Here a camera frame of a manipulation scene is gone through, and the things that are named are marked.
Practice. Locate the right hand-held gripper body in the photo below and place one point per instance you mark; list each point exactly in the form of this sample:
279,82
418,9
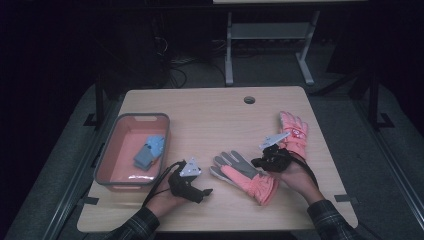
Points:
278,160

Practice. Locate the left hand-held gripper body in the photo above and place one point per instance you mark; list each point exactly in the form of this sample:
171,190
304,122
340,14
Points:
185,186

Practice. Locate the pink ski glove grey palm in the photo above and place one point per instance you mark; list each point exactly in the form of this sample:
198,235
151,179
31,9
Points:
246,180

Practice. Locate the pink plastic basket grey rim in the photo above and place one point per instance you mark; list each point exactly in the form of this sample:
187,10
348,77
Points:
123,150

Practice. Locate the person's left hand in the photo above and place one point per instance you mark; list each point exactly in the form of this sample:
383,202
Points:
163,201

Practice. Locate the person's right hand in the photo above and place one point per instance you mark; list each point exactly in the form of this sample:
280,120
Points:
300,181

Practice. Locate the pink ski glove red print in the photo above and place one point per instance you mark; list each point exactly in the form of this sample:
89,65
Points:
296,130

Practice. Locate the white metal stand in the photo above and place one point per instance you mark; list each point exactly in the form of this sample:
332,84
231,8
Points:
270,30

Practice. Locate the aluminium rail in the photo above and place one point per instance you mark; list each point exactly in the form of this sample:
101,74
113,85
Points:
396,173
78,173

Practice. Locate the black frame post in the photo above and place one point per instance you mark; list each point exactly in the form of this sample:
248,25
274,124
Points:
99,100
374,100

